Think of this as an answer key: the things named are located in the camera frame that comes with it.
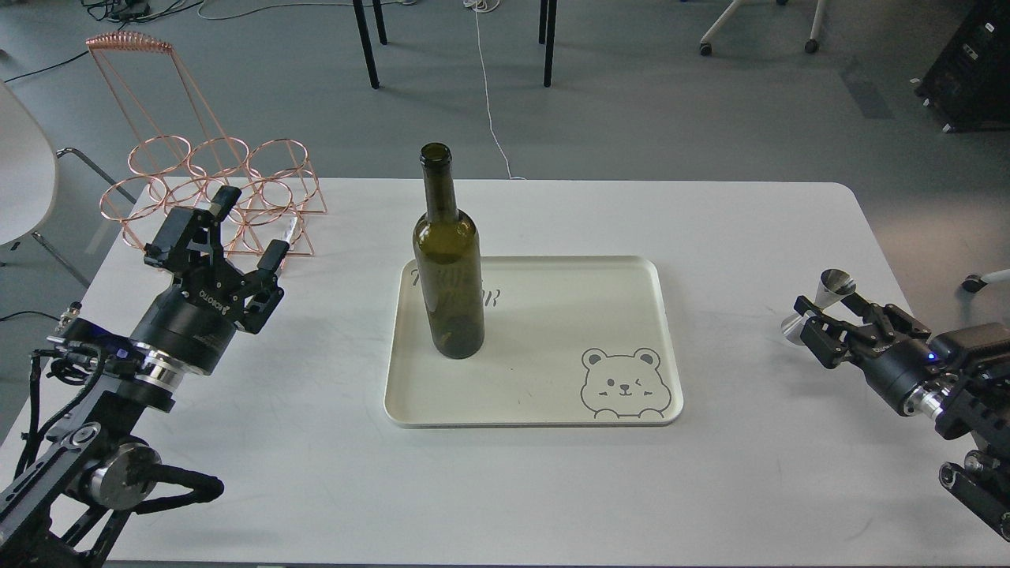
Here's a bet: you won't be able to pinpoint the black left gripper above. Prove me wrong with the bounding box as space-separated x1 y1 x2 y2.
129 186 291 375

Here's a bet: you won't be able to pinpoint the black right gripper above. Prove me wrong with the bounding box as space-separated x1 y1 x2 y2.
794 293 944 417

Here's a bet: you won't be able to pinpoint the silver metal jigger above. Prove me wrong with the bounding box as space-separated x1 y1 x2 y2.
780 268 856 346

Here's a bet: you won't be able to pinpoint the dark green wine bottle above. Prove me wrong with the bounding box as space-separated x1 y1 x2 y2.
412 141 484 360

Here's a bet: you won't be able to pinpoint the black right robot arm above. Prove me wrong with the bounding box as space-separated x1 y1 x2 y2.
794 293 1009 538

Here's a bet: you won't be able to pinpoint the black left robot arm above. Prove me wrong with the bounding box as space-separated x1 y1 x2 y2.
1 185 290 567

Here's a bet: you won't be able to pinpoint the white caster chair leg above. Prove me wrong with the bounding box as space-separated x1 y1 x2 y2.
960 269 1010 293

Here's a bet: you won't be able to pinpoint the white chair at left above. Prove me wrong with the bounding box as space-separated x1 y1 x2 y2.
1 85 116 288

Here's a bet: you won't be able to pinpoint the black equipment case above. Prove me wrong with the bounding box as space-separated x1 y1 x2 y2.
914 1 1009 133

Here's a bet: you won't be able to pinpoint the white office chair base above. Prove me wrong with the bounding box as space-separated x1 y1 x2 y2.
697 1 834 58

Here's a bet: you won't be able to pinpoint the cream bear serving tray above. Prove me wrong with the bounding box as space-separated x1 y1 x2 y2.
383 256 684 428

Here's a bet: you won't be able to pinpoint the black table legs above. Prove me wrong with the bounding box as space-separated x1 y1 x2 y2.
350 1 560 92

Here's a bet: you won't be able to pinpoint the copper wire bottle rack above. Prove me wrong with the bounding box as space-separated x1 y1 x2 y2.
86 30 329 256

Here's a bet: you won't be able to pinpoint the black floor cables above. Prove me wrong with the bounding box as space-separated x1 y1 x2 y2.
4 0 206 84

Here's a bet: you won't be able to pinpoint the white floor cable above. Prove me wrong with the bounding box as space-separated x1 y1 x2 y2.
462 0 528 181

